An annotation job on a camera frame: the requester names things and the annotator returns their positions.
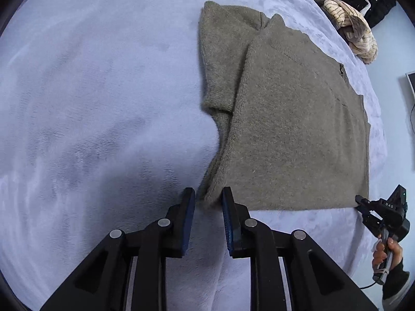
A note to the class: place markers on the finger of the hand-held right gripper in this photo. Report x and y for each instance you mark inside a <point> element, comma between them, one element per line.
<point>363,200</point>
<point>369,221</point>

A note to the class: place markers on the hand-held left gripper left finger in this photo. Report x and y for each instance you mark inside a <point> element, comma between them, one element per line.
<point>189,220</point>

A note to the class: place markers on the person's right forearm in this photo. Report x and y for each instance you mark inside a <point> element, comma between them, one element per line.
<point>397,281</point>

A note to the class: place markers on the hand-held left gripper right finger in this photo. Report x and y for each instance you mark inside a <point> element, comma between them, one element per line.
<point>228,223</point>

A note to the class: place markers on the person's right hand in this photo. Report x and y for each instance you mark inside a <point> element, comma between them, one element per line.
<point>395,251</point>

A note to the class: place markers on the white tablet device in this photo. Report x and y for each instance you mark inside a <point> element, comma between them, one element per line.
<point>411,84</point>

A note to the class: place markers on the cream striped fleece garment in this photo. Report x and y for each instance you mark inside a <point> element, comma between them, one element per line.
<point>360,39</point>

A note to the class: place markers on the olive brown knit sweater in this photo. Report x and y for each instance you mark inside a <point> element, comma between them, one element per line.
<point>291,120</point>

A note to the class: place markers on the black hanging jacket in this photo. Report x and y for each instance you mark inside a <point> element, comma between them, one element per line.
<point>381,6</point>

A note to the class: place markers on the lilac plush blanket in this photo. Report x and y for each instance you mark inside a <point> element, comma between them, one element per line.
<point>97,87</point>

